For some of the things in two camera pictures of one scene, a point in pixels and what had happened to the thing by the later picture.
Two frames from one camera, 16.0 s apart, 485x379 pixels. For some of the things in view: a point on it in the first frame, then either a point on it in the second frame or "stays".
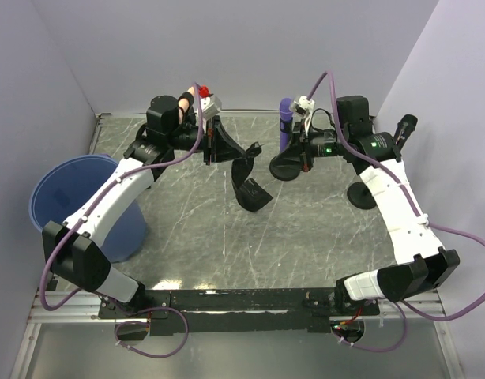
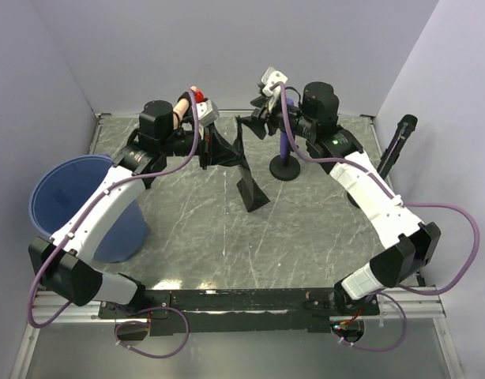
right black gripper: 300,144 → 257,122
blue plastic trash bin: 62,189 stays
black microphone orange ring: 406,127 stays
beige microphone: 184,104 stays
